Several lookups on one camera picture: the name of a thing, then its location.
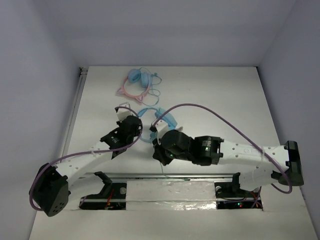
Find pink cat-ear headphones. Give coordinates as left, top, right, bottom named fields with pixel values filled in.
left=116, top=67, right=153, bottom=104

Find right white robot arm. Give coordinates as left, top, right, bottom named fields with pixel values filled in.
left=152, top=130, right=304, bottom=197

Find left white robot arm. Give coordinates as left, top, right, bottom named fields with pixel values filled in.
left=29, top=115, right=143, bottom=217

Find light blue headphones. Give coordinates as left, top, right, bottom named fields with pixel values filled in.
left=136, top=106, right=179, bottom=144

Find aluminium rail left side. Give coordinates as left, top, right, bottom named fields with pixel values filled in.
left=58, top=66, right=89, bottom=157

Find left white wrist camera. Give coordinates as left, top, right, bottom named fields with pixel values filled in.
left=115, top=102, right=133, bottom=122

